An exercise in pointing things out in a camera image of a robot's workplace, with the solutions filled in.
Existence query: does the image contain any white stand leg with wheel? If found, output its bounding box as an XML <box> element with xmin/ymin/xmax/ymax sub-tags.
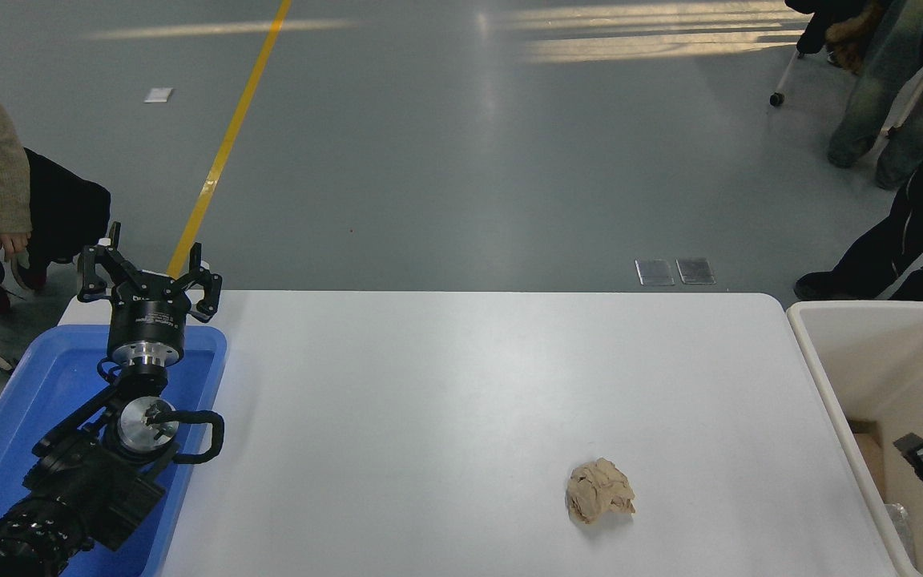
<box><xmin>769</xmin><ymin>46</ymin><xmax>802</xmax><ymax>108</ymax></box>

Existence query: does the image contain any silver floor plate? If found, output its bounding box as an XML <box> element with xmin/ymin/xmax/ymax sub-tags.
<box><xmin>675</xmin><ymin>257</ymin><xmax>716</xmax><ymax>286</ymax></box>
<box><xmin>635</xmin><ymin>259</ymin><xmax>675</xmax><ymax>287</ymax></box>

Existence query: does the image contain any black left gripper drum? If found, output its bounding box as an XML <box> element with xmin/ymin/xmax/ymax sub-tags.
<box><xmin>107</xmin><ymin>272</ymin><xmax>191</xmax><ymax>348</ymax></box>

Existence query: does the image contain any clear plastic scrap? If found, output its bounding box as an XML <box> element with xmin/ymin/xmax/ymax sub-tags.
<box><xmin>884</xmin><ymin>502</ymin><xmax>918</xmax><ymax>567</ymax></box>

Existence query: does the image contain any tan paper ball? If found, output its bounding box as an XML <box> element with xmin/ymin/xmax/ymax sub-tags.
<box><xmin>566</xmin><ymin>458</ymin><xmax>636</xmax><ymax>525</ymax></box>

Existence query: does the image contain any large pale bin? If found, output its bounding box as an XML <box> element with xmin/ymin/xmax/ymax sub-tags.
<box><xmin>786</xmin><ymin>301</ymin><xmax>923</xmax><ymax>577</ymax></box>

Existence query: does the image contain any standing person in jeans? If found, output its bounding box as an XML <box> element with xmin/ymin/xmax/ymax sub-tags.
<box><xmin>786</xmin><ymin>0</ymin><xmax>923</xmax><ymax>192</ymax></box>

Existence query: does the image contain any brown cardboard piece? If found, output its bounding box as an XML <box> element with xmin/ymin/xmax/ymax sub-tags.
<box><xmin>848</xmin><ymin>418</ymin><xmax>889</xmax><ymax>502</ymax></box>

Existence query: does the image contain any blue plastic tray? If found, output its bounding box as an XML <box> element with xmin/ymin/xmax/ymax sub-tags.
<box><xmin>0</xmin><ymin>323</ymin><xmax>228</xmax><ymax>577</ymax></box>

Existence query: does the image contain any standing person in black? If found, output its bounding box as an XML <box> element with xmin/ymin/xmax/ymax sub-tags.
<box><xmin>794</xmin><ymin>80</ymin><xmax>923</xmax><ymax>312</ymax></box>

